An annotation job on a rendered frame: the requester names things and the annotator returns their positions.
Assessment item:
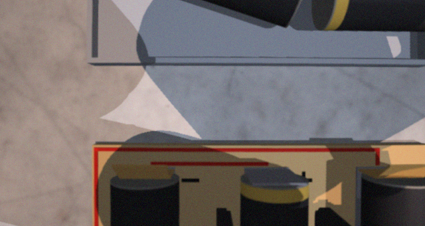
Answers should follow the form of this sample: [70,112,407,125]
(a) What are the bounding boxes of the grey square tray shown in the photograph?
[86,0,425,68]

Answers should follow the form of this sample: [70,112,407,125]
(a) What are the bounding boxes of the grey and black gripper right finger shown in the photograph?
[315,207,351,226]

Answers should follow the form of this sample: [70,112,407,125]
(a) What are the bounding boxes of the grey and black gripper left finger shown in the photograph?
[216,208,233,226]

